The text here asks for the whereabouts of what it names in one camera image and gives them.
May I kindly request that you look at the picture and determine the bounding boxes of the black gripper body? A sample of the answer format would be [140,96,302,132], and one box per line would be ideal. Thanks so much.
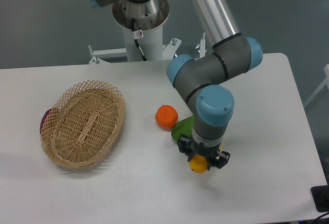
[189,139,221,163]

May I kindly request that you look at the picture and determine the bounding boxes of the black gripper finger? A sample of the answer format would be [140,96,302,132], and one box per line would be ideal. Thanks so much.
[207,150,230,171]
[177,135,193,162]

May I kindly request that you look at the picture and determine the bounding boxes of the yellow mango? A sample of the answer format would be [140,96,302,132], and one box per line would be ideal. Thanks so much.
[189,145,222,174]

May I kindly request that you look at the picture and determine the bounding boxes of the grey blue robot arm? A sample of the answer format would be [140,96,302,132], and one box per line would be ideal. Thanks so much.
[89,0,263,173]

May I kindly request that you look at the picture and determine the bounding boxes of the green bok choy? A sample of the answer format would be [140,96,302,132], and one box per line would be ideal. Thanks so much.
[171,116,194,140]

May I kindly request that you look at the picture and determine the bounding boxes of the orange tangerine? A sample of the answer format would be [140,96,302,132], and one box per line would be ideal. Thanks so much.
[155,105,178,129]

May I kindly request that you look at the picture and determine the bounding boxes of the woven wicker basket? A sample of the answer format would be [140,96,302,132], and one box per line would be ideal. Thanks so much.
[40,80,125,169]

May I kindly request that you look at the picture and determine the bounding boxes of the black device at table edge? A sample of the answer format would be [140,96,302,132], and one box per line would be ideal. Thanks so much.
[311,185,328,212]

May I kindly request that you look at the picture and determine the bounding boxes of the purple fruit behind basket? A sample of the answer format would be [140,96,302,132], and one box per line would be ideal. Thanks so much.
[40,107,60,134]

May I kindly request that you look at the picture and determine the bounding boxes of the black cable on pedestal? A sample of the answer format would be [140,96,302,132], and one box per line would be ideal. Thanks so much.
[131,18,149,62]

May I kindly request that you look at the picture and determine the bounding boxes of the white frame at right edge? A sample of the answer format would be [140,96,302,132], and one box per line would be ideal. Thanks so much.
[303,64,328,111]

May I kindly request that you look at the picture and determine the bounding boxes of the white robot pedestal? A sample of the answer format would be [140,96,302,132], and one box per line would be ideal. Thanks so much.
[87,0,209,64]

